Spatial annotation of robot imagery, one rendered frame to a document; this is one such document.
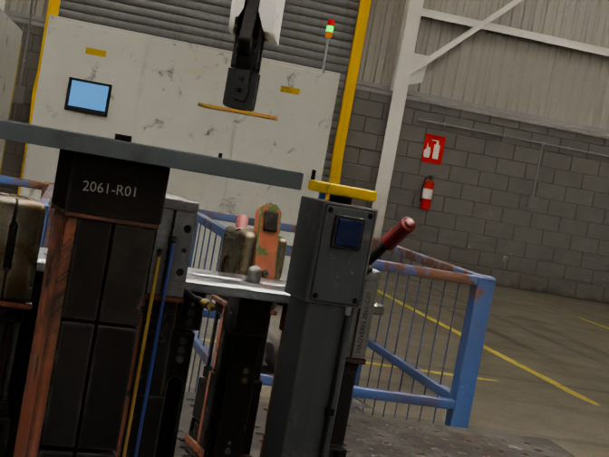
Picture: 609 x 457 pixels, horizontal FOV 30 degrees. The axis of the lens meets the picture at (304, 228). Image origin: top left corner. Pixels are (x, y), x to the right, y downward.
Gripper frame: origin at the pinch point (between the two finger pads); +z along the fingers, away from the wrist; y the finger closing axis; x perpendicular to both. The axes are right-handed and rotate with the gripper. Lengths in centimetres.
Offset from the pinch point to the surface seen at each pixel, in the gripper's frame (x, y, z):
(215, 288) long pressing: 1.4, 27.2, 24.6
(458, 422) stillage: -62, 219, 74
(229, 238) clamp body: 3, 59, 20
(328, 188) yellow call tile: -10.9, 3.1, 8.7
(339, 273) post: -13.7, 3.8, 17.7
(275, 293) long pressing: -6.3, 30.6, 24.2
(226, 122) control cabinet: 81, 810, -18
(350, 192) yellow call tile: -13.3, 4.0, 8.8
